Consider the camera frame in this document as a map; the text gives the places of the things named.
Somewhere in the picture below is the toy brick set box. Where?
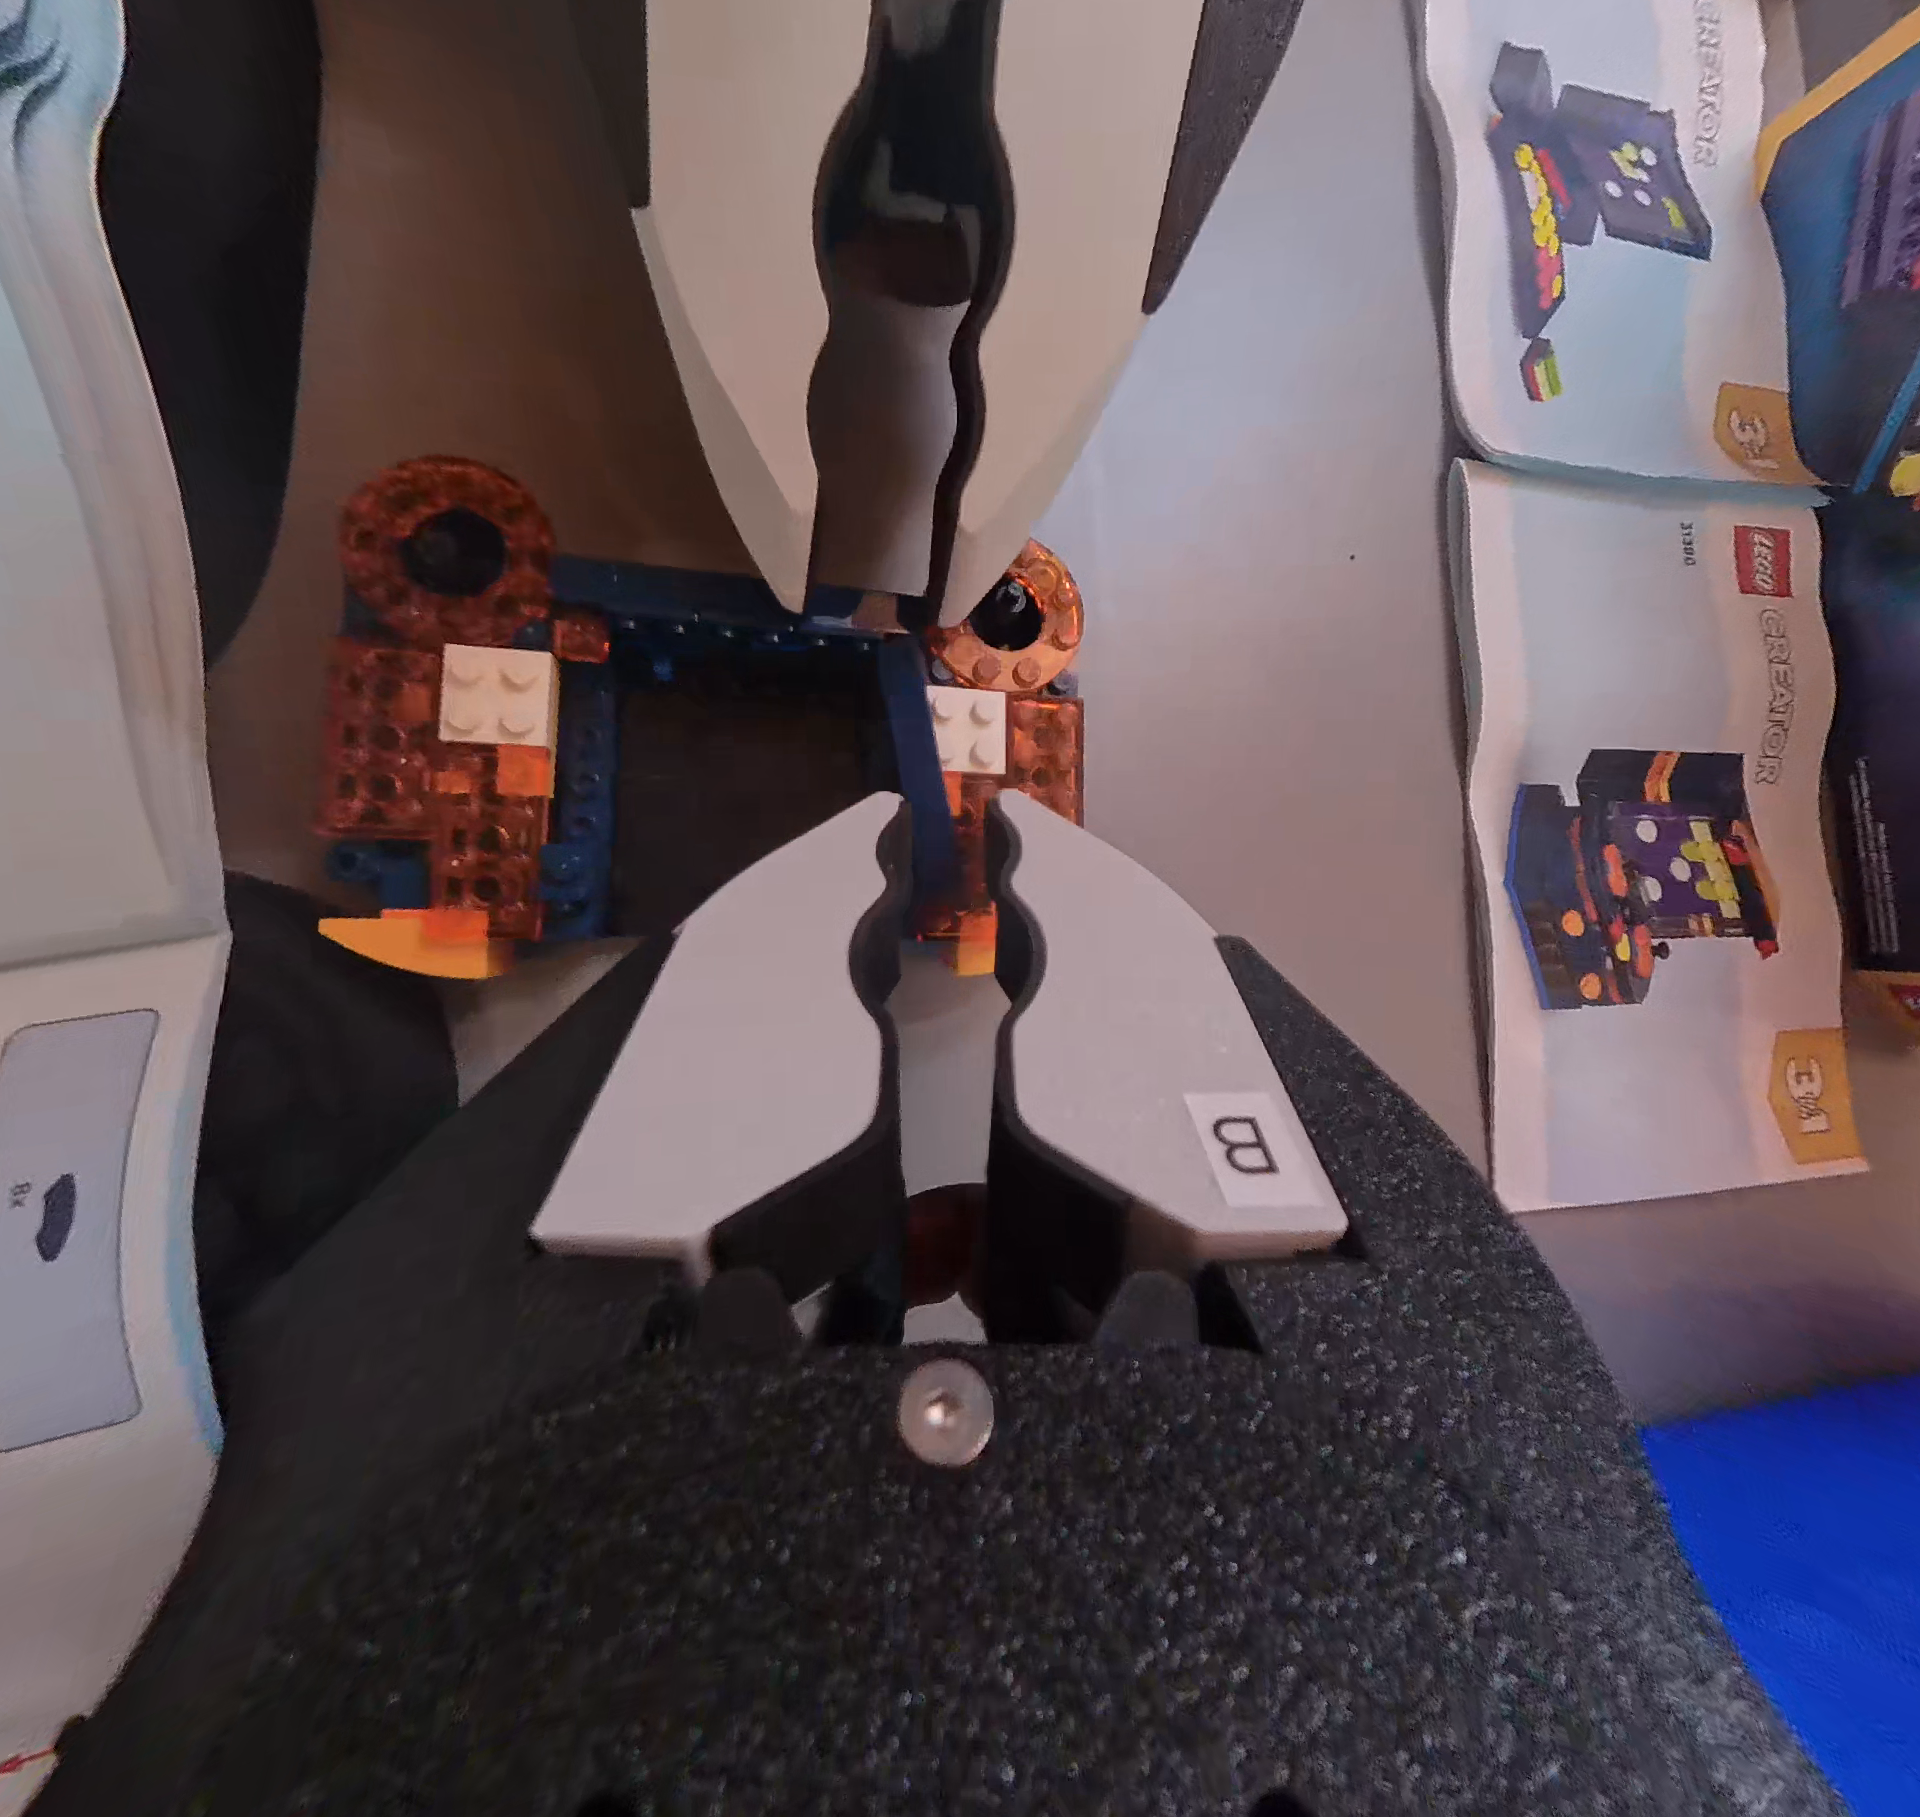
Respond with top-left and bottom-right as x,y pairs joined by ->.
1754,0 -> 1920,1047

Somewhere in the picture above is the large blue plastic bin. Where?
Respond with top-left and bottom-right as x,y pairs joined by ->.
1639,1374 -> 1920,1817

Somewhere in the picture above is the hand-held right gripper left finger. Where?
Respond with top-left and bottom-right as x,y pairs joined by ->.
533,791 -> 905,1302

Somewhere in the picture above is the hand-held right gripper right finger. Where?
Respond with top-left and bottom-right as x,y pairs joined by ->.
986,791 -> 1346,1299

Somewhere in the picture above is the instruction booklet arcade cabinet cover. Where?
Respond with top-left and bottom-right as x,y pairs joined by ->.
1445,458 -> 1873,1214

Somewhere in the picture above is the open instruction booklet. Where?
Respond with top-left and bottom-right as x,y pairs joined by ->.
0,0 -> 236,1744

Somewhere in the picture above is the orange and blue brick model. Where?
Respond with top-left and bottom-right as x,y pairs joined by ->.
314,454 -> 1089,983

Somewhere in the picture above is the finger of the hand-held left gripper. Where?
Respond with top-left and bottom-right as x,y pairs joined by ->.
630,0 -> 980,616
934,0 -> 1236,626

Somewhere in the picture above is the instruction booklet purple figure cover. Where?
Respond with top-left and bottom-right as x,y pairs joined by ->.
1410,0 -> 1830,489

